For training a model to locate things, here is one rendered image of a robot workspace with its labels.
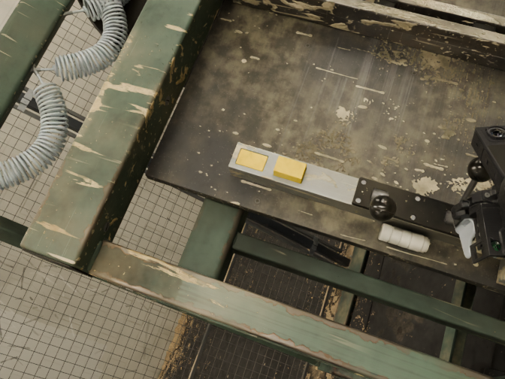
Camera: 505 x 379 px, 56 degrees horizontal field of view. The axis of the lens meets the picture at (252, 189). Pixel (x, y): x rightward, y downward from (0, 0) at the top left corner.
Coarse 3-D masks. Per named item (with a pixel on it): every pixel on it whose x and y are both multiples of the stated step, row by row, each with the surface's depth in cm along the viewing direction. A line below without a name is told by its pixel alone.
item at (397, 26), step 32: (256, 0) 97; (288, 0) 94; (320, 0) 91; (352, 0) 90; (384, 0) 90; (416, 0) 89; (384, 32) 93; (416, 32) 90; (448, 32) 87; (480, 32) 86; (480, 64) 92
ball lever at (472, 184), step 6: (474, 162) 69; (480, 162) 69; (468, 168) 70; (474, 168) 69; (480, 168) 68; (468, 174) 70; (474, 174) 69; (480, 174) 69; (486, 174) 68; (474, 180) 70; (480, 180) 69; (486, 180) 69; (468, 186) 72; (474, 186) 72; (468, 192) 72; (462, 198) 74; (450, 216) 76; (450, 222) 76
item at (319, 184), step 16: (240, 144) 85; (272, 160) 83; (240, 176) 86; (256, 176) 83; (272, 176) 82; (304, 176) 82; (320, 176) 82; (336, 176) 82; (288, 192) 85; (304, 192) 82; (320, 192) 81; (336, 192) 81; (352, 192) 80; (352, 208) 81; (400, 224) 80; (448, 240) 79
